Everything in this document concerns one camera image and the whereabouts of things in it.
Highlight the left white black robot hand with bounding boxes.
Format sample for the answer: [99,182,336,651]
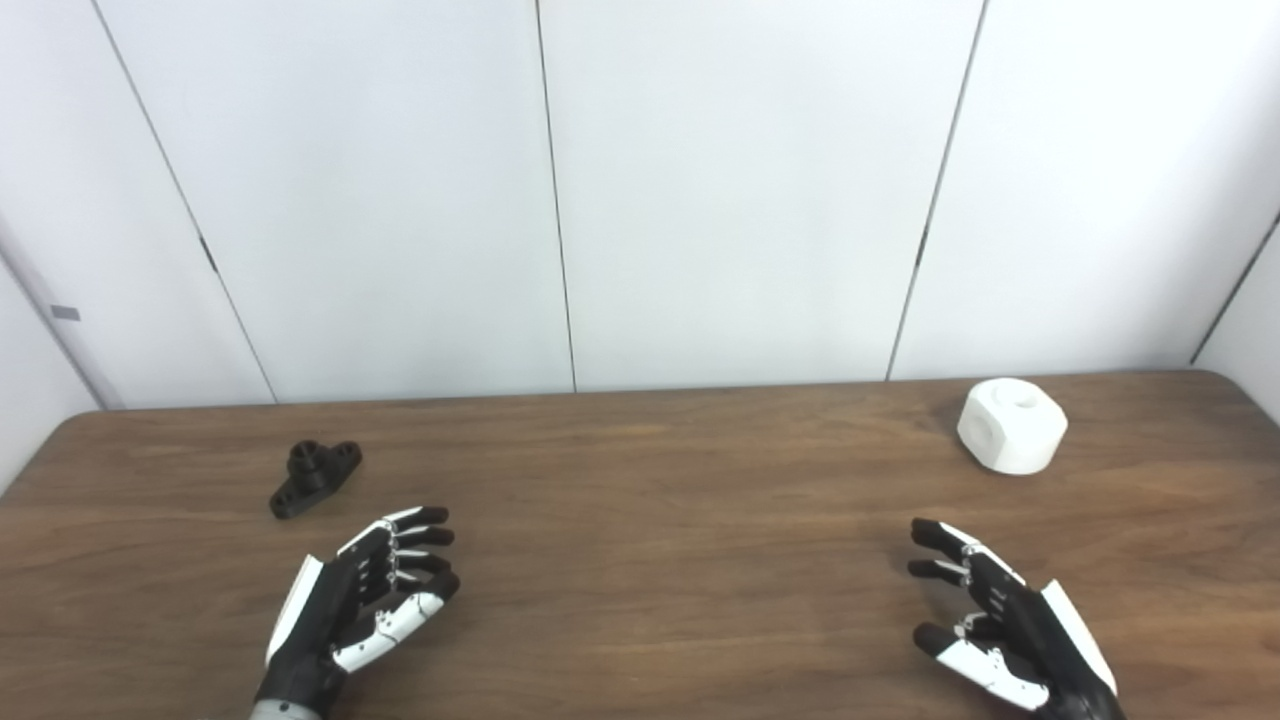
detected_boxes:
[252,505,462,719]

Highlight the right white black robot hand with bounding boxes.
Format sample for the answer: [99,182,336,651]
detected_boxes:
[907,517,1128,720]

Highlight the black flanged holder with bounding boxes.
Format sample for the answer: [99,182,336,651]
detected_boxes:
[268,440,363,520]

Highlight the round white plastic piece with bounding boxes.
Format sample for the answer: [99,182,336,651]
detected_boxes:
[956,377,1069,476]

